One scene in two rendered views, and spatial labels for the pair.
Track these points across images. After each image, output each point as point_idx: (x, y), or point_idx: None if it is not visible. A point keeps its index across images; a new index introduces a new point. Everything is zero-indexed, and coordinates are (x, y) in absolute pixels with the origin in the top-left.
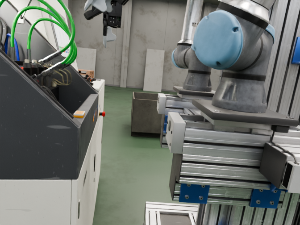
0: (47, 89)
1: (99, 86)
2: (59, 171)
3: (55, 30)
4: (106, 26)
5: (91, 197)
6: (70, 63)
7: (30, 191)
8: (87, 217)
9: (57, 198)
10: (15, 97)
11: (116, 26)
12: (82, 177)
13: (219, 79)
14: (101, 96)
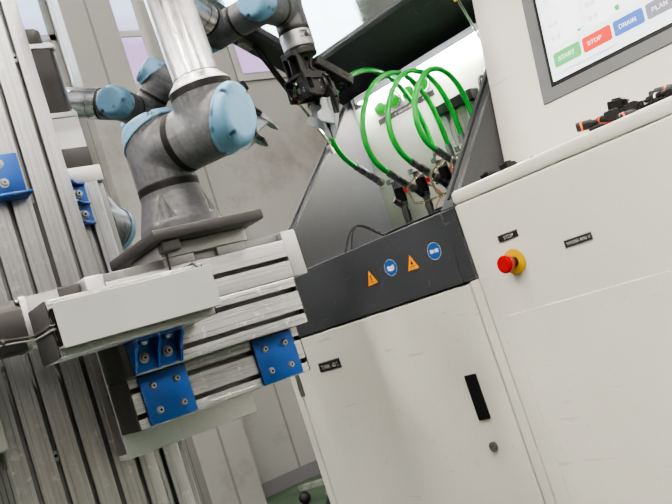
0: (350, 230)
1: (482, 179)
2: None
3: (547, 13)
4: (309, 109)
5: (475, 476)
6: (430, 149)
7: None
8: (405, 471)
9: None
10: None
11: (301, 103)
12: (306, 354)
13: (117, 233)
14: (589, 188)
